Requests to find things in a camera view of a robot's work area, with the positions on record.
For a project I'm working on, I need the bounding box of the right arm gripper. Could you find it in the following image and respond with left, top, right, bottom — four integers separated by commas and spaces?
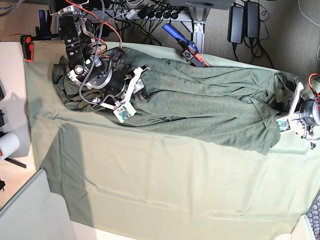
132, 78, 150, 101

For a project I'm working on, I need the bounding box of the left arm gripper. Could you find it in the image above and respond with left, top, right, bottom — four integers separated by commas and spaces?
277, 82, 297, 118

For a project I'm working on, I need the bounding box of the green T-shirt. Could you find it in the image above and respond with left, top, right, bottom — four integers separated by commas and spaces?
52, 48, 295, 155

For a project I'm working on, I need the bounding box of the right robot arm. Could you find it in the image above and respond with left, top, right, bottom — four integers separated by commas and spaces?
48, 0, 149, 106

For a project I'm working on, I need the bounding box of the blue orange clamp on cloth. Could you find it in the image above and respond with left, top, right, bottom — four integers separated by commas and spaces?
162, 23, 210, 68

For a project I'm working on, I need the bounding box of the power strip with plugs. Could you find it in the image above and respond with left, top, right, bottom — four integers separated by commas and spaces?
118, 8, 192, 22

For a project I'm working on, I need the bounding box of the light green table cloth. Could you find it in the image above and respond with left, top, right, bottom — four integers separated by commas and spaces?
24, 40, 320, 240

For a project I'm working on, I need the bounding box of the blue orange clamp at corner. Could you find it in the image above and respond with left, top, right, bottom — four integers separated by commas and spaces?
20, 10, 60, 62

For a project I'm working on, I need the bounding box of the black power brick pair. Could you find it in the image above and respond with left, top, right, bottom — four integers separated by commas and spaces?
227, 1, 261, 44

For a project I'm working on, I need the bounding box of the white paper roll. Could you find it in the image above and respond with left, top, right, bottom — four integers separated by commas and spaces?
0, 132, 20, 161

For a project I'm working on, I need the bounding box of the black stick on table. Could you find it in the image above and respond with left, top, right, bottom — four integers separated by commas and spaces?
4, 157, 27, 169

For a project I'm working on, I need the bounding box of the aluminium frame leg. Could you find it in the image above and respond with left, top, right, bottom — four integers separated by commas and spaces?
189, 7, 208, 54

